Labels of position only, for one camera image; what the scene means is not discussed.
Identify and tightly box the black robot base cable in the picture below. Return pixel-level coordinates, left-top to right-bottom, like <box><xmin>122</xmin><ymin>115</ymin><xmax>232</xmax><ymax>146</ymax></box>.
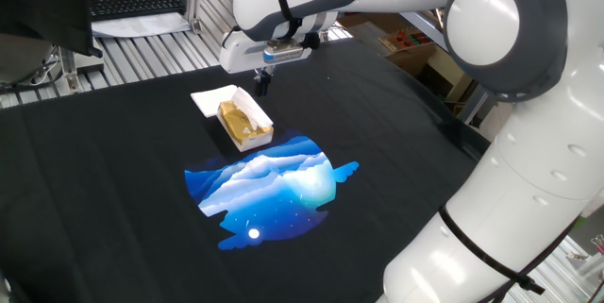
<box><xmin>437</xmin><ymin>206</ymin><xmax>581</xmax><ymax>297</ymax></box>

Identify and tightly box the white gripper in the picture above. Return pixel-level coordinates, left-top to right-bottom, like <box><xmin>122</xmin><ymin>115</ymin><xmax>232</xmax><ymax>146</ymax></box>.
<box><xmin>219</xmin><ymin>28</ymin><xmax>313</xmax><ymax>98</ymax></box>

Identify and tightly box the folded square white napkin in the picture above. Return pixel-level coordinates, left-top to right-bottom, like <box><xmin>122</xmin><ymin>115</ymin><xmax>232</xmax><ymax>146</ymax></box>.
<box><xmin>190</xmin><ymin>84</ymin><xmax>240</xmax><ymax>119</ymax></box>

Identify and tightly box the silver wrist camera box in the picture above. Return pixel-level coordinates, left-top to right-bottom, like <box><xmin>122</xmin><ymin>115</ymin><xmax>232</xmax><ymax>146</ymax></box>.
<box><xmin>262</xmin><ymin>40</ymin><xmax>306</xmax><ymax>64</ymax></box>

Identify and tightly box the gold tissue pack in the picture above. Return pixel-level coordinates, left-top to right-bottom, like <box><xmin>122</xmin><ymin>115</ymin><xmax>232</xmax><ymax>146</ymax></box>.
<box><xmin>215</xmin><ymin>99</ymin><xmax>275</xmax><ymax>153</ymax></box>

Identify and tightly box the white cable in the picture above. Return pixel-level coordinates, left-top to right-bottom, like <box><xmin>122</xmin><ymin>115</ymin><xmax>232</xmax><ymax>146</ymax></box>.
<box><xmin>27</xmin><ymin>50</ymin><xmax>63</xmax><ymax>87</ymax></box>

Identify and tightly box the wooden box with coloured blocks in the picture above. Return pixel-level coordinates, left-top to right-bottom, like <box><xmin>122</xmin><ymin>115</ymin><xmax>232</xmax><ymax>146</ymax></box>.
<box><xmin>378</xmin><ymin>27</ymin><xmax>436</xmax><ymax>54</ymax></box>

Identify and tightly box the white paper sheet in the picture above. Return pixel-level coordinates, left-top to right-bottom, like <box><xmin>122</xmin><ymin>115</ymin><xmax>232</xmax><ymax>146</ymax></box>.
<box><xmin>91</xmin><ymin>11</ymin><xmax>193</xmax><ymax>40</ymax></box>

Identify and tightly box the aluminium frame leg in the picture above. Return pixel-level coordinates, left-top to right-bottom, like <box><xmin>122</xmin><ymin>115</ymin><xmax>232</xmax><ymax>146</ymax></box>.
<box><xmin>455</xmin><ymin>83</ymin><xmax>493</xmax><ymax>126</ymax></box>

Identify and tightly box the aluminium bracket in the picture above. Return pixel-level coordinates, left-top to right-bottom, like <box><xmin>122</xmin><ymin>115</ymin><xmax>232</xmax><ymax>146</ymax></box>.
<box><xmin>59</xmin><ymin>46</ymin><xmax>80</xmax><ymax>93</ymax></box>

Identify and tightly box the black keyboard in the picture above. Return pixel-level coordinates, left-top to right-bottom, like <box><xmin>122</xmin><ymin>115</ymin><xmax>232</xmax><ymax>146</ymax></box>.
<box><xmin>89</xmin><ymin>0</ymin><xmax>189</xmax><ymax>24</ymax></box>

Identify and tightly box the black T-shirt with blue print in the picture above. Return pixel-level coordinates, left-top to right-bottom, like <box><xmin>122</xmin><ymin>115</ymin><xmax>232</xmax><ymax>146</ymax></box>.
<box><xmin>0</xmin><ymin>38</ymin><xmax>492</xmax><ymax>303</ymax></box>

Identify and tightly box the black monitor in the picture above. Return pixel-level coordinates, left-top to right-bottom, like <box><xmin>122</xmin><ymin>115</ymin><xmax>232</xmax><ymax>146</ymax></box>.
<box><xmin>0</xmin><ymin>0</ymin><xmax>95</xmax><ymax>58</ymax></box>

